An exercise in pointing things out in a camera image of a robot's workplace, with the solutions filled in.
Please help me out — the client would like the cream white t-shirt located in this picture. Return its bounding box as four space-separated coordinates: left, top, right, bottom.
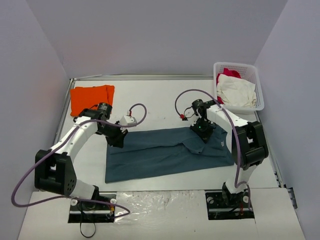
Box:
216 74 257 108

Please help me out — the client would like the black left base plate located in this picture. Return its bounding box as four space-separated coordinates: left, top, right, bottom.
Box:
68 199 115 224

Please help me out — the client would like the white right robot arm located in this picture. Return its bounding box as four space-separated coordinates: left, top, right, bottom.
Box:
190 99 269 207

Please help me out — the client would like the blue-grey t-shirt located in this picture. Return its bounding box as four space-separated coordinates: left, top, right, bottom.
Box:
104 126 234 184

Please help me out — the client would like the red t-shirt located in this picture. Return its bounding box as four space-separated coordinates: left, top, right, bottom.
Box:
216 68 241 105

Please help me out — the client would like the thin black cable loop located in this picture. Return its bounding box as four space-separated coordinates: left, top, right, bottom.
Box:
79 214 97 238

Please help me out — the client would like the folded orange t-shirt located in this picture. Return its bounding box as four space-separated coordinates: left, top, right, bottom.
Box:
69 85 115 117

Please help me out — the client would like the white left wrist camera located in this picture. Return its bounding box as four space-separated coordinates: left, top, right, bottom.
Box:
118 115 138 128

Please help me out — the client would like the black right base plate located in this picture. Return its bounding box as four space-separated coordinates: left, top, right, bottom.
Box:
205 190 255 221

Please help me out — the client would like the white plastic laundry basket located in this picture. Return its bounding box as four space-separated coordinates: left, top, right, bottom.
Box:
213 62 265 114

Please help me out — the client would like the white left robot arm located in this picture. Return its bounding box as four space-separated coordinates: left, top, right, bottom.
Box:
34 102 128 209

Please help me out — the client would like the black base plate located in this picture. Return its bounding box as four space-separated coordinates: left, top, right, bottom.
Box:
205 190 255 221
68 199 115 224

